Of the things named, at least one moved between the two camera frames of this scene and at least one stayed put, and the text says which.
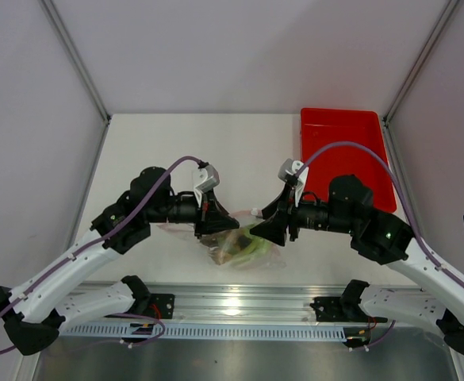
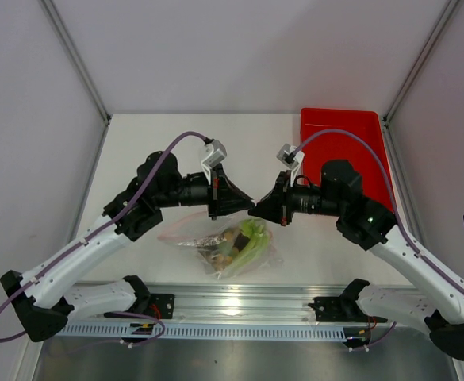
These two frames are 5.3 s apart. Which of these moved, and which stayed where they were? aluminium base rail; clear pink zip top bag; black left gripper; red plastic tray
Moved: black left gripper; clear pink zip top bag
Stayed: red plastic tray; aluminium base rail
